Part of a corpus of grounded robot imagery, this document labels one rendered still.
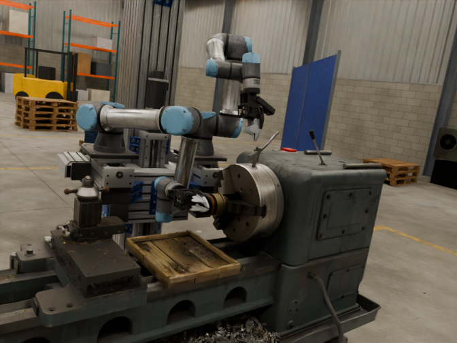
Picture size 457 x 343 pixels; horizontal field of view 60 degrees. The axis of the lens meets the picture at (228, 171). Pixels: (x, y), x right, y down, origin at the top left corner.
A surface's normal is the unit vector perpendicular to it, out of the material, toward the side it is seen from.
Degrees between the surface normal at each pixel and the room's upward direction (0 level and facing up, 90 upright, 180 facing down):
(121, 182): 90
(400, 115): 90
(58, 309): 0
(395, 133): 90
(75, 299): 0
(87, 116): 91
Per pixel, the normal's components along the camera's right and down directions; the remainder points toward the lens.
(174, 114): -0.18, 0.16
